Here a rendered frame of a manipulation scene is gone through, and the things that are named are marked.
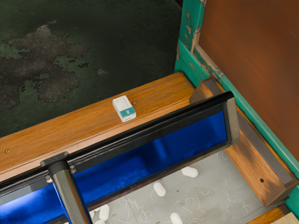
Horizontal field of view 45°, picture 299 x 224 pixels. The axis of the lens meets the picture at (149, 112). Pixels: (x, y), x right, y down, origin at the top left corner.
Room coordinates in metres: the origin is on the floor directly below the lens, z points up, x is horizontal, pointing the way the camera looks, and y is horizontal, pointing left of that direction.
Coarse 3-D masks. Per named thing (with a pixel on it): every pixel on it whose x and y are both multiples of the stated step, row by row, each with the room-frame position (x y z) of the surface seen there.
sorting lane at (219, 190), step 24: (216, 168) 0.39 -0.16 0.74; (144, 192) 0.32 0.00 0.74; (168, 192) 0.33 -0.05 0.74; (192, 192) 0.33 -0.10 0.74; (216, 192) 0.33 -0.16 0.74; (240, 192) 0.33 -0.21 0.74; (96, 216) 0.26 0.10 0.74; (120, 216) 0.27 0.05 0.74; (144, 216) 0.27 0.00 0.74; (168, 216) 0.27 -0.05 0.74; (192, 216) 0.27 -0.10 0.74; (216, 216) 0.28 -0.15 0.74; (240, 216) 0.28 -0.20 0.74
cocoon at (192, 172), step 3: (183, 168) 0.38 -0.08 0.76; (186, 168) 0.38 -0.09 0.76; (189, 168) 0.38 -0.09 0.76; (192, 168) 0.38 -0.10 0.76; (183, 171) 0.37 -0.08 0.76; (186, 171) 0.37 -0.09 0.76; (189, 171) 0.37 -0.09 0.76; (192, 171) 0.37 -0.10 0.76; (195, 171) 0.37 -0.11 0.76; (183, 174) 0.37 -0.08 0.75; (186, 174) 0.36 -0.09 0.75; (189, 174) 0.36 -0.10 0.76; (192, 174) 0.36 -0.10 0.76; (195, 174) 0.36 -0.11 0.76
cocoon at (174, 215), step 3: (174, 213) 0.27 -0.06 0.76; (177, 213) 0.27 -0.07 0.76; (171, 216) 0.27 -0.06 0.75; (174, 216) 0.27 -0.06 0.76; (177, 216) 0.27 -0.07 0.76; (171, 219) 0.26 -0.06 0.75; (174, 219) 0.26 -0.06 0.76; (177, 219) 0.26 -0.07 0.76; (180, 219) 0.26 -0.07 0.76; (174, 222) 0.25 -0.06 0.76; (177, 222) 0.25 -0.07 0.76; (180, 222) 0.25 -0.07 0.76
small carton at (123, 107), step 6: (114, 102) 0.53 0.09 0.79; (120, 102) 0.53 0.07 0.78; (126, 102) 0.53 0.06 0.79; (120, 108) 0.51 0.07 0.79; (126, 108) 0.51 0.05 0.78; (132, 108) 0.51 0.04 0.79; (120, 114) 0.50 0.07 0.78; (126, 114) 0.50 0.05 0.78; (132, 114) 0.50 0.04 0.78; (126, 120) 0.49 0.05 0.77
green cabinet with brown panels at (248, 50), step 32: (192, 0) 0.67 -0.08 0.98; (224, 0) 0.61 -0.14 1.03; (256, 0) 0.54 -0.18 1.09; (288, 0) 0.48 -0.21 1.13; (192, 32) 0.66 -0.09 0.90; (224, 32) 0.59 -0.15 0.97; (256, 32) 0.52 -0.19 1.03; (288, 32) 0.46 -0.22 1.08; (224, 64) 0.56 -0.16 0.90; (256, 64) 0.49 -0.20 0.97; (288, 64) 0.44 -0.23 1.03; (256, 96) 0.47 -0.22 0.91; (288, 96) 0.42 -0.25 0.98; (256, 128) 0.43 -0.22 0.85; (288, 128) 0.39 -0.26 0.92; (288, 160) 0.35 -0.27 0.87
